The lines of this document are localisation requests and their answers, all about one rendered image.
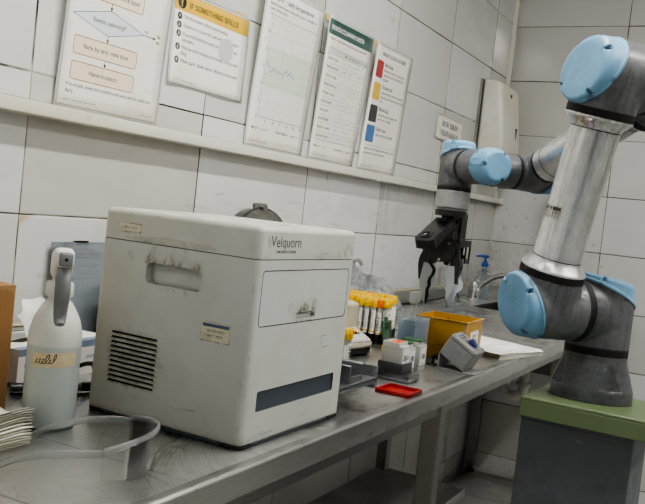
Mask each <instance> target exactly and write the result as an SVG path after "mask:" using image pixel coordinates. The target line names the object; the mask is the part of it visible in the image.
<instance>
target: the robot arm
mask: <svg viewBox="0 0 645 504"><path fill-rule="evenodd" d="M560 85H562V86H561V88H560V90H561V92H562V94H563V96H564V97H565V98H566V99H567V100H568V102H567V105H566V109H565V111H566V113H567V115H568V116H569V118H570V121H571V124H570V127H569V129H568V130H567V131H565V132H564V133H562V134H561V135H559V136H558V137H556V138H555V139H553V140H552V141H550V142H549V143H547V144H546V145H544V146H543V147H541V148H540V149H538V150H537V151H536V152H534V153H532V154H531V155H529V156H522V155H517V154H511V153H506V152H504V151H503V150H501V149H497V148H492V147H487V148H482V149H476V144H475V143H473V142H470V141H464V140H446V141H445V142H444V143H443V148H442V153H441V155H440V168H439V176H438V184H437V193H436V195H435V198H436V201H435V207H437V209H435V215H441V216H442V218H441V217H436V218H435V219H434V220H433V221H432V222H431V223H430V224H429V225H428V226H426V227H425V228H424V229H423V230H422V231H421V232H420V233H419V234H418V235H417V236H416V237H415V243H416V248H419V249H423V251H422V253H421V255H420V257H419V261H418V278H419V287H420V293H421V297H422V301H423V303H424V304H426V302H427V299H428V296H429V295H428V294H429V288H430V287H432V286H433V285H434V284H435V282H436V276H435V271H436V269H435V268H436V263H437V262H443V263H444V265H449V263H450V266H449V267H448V268H446V269H445V270H444V278H445V280H446V285H445V292H446V294H445V298H444V300H445V303H446V307H447V308H449V307H450V306H451V304H452V303H453V301H454V299H455V296H456V293H458V292H459V291H461V290H462V288H463V282H462V281H461V280H460V278H459V276H460V274H461V272H462V269H463V264H469V260H470V252H471V244H472V241H466V240H465V237H466V229H467V221H468V214H467V212H466V211H468V210H469V204H470V196H471V188H472V184H480V185H487V186H493V187H499V188H505V189H513V190H519V191H525V192H530V193H532V194H550V195H549V198H548V202H547V205H546V209H545V212H544V215H543V219H542V222H541V226H540V229H539V232H538V236H537V239H536V243H535V246H534V249H533V252H531V253H530V254H528V255H526V256H524V257H523V258H522V260H521V263H520V266H519V270H518V271H517V270H516V271H513V272H510V273H508V274H507V275H506V276H505V277H504V278H503V279H502V281H501V283H500V286H499V290H498V309H499V313H500V315H501V319H502V321H503V323H504V325H505V326H506V328H507V329H508V330H509V331H510V332H512V333H513V334H515V335H517V336H522V337H528V338H531V339H539V338H540V339H552V340H565V343H564V350H563V354H562V356H561V358H560V360H559V362H558V364H557V366H556V368H555V370H554V373H553V375H552V377H551V379H550V383H549V390H548V391H549V392H550V393H552V394H554V395H557V396H560V397H563V398H566V399H570V400H574V401H579V402H584V403H589V404H595V405H602V406H611V407H629V406H631V405H632V399H633V391H632V385H631V380H630V375H629V370H628V365H627V361H628V353H629V346H630V339H631V331H632V324H633V317H634V310H635V309H636V304H635V300H636V290H635V288H634V286H633V285H632V284H630V283H628V282H625V281H622V280H619V279H615V278H611V277H607V276H602V275H598V274H593V273H588V272H584V271H583V269H582V268H581V261H582V258H583V255H584V252H585V248H586V245H587V242H588V239H589V236H590V232H591V229H592V226H593V223H594V219H595V216H596V213H597V210H598V207H599V203H600V200H601V197H602V194H603V191H604V187H605V184H606V181H607V178H608V174H609V171H610V168H611V165H612V162H613V158H614V155H615V152H616V149H617V145H618V143H620V142H622V141H623V140H625V139H627V138H629V137H630V136H632V135H634V134H635V133H637V132H639V131H640V132H645V45H642V44H638V43H635V42H631V41H627V40H625V39H623V38H621V37H617V36H613V37H611V36H606V35H594V36H591V37H588V38H586V39H584V40H583V41H582V42H581V43H580V44H579V45H577V46H576V47H575V48H574V49H573V50H572V51H571V53H570V54H569V55H568V57H567V59H566V61H565V63H564V65H563V67H562V70H561V74H560ZM467 247H469V253H468V259H466V253H467ZM464 248H465V254H464V255H463V250H464ZM462 259H464V262H463V260H462Z"/></svg>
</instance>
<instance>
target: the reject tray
mask: <svg viewBox="0 0 645 504"><path fill-rule="evenodd" d="M375 392H379V393H384V394H388V395H393V396H397V397H401V398H406V399H409V398H412V397H414V396H417V395H419V394H422V389H417V388H413V387H408V386H403V385H399V384H394V383H387V384H384V385H381V386H378V387H376V388H375Z"/></svg>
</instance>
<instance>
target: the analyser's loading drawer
mask: <svg viewBox="0 0 645 504"><path fill-rule="evenodd" d="M378 368H379V366H375V365H371V364H366V363H363V362H358V361H353V360H348V359H342V368H341V377H340V386H339V394H342V393H345V392H349V391H352V390H355V389H358V388H361V387H364V386H366V387H370V388H376V385H377V377H378Z"/></svg>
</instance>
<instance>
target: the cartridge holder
mask: <svg viewBox="0 0 645 504"><path fill-rule="evenodd" d="M378 366H379V368H378V377H381V378H386V379H390V380H395V381H399V382H401V383H405V384H409V383H411V382H415V381H417V380H419V374H415V373H411V371H412V362H409V363H405V364H398V363H393V362H388V361H384V360H381V359H380V360H378Z"/></svg>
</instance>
